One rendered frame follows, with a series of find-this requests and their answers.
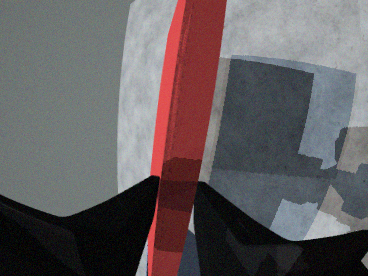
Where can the red panel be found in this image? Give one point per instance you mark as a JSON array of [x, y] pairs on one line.
[[182, 120]]

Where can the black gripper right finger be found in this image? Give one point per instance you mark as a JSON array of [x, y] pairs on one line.
[[230, 243]]

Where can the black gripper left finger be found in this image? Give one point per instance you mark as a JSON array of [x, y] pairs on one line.
[[104, 240]]

